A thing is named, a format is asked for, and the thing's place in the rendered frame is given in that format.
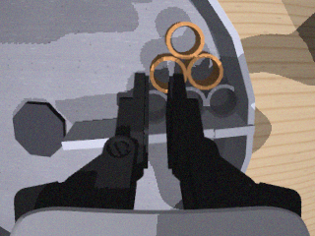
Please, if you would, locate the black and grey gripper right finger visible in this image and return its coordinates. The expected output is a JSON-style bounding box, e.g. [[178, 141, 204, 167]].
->
[[165, 74, 301, 217]]

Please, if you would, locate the grey metal bushing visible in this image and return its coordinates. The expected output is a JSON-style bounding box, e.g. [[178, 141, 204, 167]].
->
[[185, 81, 207, 116], [149, 84, 167, 125], [202, 79, 240, 118]]

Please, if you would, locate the bronze bushing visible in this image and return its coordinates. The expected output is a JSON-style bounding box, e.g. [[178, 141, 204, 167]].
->
[[184, 51, 223, 89], [164, 22, 205, 59], [150, 53, 187, 93]]

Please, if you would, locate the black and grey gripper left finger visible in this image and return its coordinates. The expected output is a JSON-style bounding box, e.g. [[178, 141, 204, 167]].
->
[[14, 73, 150, 223]]

